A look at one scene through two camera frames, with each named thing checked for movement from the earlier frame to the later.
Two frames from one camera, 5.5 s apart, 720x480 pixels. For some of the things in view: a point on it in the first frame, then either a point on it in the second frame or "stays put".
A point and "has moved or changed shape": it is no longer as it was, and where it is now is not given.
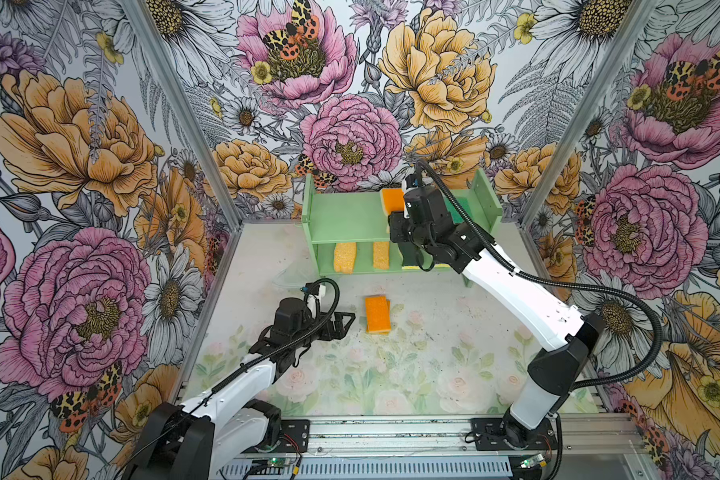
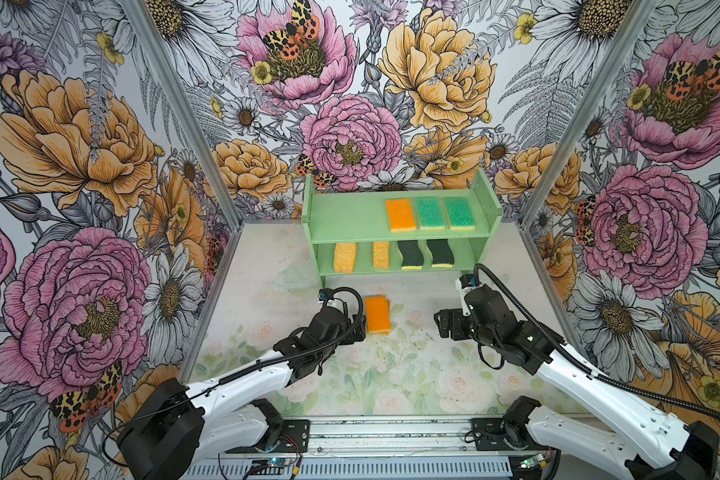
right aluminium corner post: x=587 y=112 stays put
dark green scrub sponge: x=411 y=255 stays put
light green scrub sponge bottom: x=464 y=204 has moved or changed shape
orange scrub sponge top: x=393 y=199 has moved or changed shape
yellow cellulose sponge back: x=345 y=257 stays put
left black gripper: x=340 y=331 -> x=357 y=337
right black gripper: x=395 y=222 -> x=456 y=318
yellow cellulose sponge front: x=381 y=254 stays put
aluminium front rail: x=574 y=437 stays put
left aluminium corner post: x=146 y=19 stays put
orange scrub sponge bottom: x=378 y=314 stays put
